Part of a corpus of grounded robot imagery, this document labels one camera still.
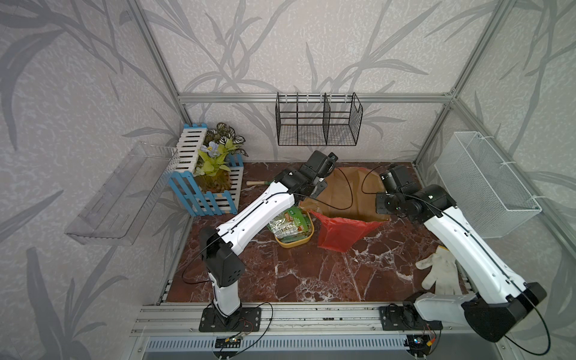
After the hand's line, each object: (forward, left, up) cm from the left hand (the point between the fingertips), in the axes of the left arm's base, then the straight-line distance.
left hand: (312, 176), depth 79 cm
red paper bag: (-5, -14, -16) cm, 22 cm away
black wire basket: (+37, -4, -1) cm, 37 cm away
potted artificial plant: (+8, +40, -9) cm, 42 cm away
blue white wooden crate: (0, +47, -4) cm, 47 cm away
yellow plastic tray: (-16, +10, -23) cm, 29 cm away
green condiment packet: (-9, +7, -20) cm, 23 cm away
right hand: (-9, -23, -1) cm, 25 cm away
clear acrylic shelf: (-16, +59, +2) cm, 62 cm away
